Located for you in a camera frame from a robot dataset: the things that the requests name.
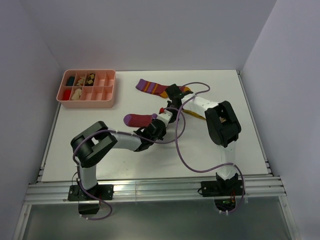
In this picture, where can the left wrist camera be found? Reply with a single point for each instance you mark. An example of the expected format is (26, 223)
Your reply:
(165, 116)

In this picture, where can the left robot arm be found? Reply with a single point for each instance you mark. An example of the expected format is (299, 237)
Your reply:
(91, 146)

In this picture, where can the brown yellow argyle sock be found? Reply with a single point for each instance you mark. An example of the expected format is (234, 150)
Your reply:
(90, 79)

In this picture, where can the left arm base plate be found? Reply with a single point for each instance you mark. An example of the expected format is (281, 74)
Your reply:
(101, 191)

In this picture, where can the maroon sock purple toe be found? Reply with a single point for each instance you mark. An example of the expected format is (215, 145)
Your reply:
(138, 120)

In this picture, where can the cream orange argyle rolled sock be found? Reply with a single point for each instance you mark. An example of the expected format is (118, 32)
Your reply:
(81, 81)

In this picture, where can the aluminium front rail frame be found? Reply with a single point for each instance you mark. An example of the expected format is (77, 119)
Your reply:
(149, 190)

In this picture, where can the red rolled sock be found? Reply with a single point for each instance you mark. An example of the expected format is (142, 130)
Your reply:
(66, 94)

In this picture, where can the maroon purple striped sock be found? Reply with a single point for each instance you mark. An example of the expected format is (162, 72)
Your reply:
(153, 88)

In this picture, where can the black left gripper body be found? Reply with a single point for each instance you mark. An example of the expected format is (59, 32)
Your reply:
(160, 136)

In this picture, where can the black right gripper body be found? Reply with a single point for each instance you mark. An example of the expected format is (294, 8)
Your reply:
(174, 116)

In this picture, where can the cream white rolled sock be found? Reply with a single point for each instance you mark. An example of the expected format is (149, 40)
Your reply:
(76, 95)

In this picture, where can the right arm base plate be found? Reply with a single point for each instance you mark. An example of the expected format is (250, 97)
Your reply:
(217, 188)

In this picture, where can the dark teal rolled sock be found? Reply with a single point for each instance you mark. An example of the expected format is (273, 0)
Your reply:
(70, 81)

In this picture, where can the pink compartment organizer box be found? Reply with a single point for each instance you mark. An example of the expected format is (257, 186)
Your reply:
(99, 96)

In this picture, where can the yellow patterned sock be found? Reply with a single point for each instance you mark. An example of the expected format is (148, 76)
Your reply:
(194, 114)

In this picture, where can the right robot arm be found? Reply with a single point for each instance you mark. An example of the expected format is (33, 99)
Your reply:
(222, 124)

